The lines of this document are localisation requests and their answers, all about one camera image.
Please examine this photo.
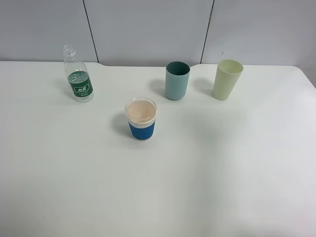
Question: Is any glass cup with blue sleeve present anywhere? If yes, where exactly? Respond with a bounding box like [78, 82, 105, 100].
[125, 97, 157, 141]

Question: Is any clear green-label water bottle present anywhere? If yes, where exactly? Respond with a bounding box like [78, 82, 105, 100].
[63, 44, 94, 103]

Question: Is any teal plastic cup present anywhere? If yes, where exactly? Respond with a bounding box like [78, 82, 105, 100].
[165, 61, 190, 101]

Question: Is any pale green plastic cup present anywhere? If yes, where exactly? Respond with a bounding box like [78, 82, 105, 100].
[213, 59, 243, 101]

